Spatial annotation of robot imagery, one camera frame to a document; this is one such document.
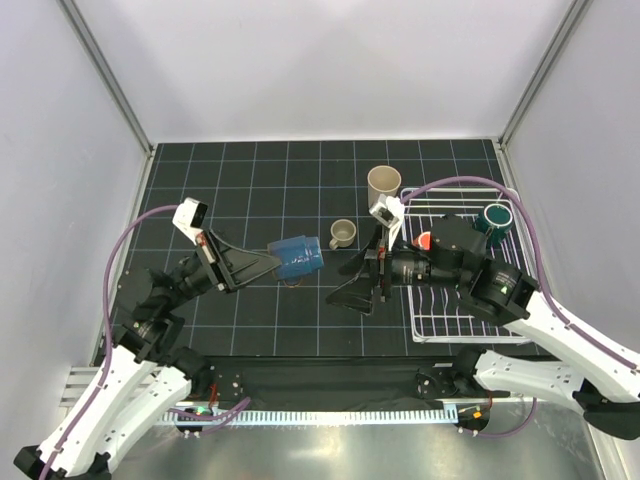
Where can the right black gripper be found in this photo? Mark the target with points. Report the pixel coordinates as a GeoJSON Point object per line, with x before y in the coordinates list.
{"type": "Point", "coordinates": [372, 254]}

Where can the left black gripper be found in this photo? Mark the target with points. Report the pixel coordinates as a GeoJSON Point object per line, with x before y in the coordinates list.
{"type": "Point", "coordinates": [230, 267]}

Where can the dark blue mug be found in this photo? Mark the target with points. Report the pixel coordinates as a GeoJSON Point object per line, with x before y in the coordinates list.
{"type": "Point", "coordinates": [300, 257]}

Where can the orange mug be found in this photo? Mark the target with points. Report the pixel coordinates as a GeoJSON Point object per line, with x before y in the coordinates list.
{"type": "Point", "coordinates": [423, 241]}

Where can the dark green mug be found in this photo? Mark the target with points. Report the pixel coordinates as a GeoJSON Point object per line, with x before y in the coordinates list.
{"type": "Point", "coordinates": [494, 222]}

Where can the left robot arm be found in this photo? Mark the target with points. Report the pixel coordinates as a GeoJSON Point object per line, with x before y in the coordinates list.
{"type": "Point", "coordinates": [143, 374]}

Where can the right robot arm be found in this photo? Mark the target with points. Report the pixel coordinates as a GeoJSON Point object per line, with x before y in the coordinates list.
{"type": "Point", "coordinates": [590, 373]}

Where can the small grey-beige mug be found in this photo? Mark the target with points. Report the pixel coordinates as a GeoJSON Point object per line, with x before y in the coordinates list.
{"type": "Point", "coordinates": [343, 233]}

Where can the black grid mat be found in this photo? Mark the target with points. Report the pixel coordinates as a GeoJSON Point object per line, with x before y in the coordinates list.
{"type": "Point", "coordinates": [259, 192]}

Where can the tall beige cup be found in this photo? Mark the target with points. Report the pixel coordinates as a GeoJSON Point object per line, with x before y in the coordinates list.
{"type": "Point", "coordinates": [382, 180]}

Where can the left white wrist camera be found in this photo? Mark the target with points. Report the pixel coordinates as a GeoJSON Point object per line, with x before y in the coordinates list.
{"type": "Point", "coordinates": [188, 218]}

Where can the white wire dish rack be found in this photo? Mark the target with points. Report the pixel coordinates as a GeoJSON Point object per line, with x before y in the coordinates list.
{"type": "Point", "coordinates": [433, 312]}

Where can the white slotted cable duct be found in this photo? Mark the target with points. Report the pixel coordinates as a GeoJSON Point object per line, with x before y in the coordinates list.
{"type": "Point", "coordinates": [446, 415]}

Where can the left aluminium frame post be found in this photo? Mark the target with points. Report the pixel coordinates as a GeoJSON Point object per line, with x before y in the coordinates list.
{"type": "Point", "coordinates": [85, 36]}

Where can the aluminium frame post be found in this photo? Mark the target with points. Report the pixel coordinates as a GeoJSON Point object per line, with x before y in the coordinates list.
{"type": "Point", "coordinates": [85, 36]}
{"type": "Point", "coordinates": [568, 25]}

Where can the right aluminium frame post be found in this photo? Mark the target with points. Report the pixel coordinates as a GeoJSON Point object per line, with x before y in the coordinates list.
{"type": "Point", "coordinates": [568, 25]}

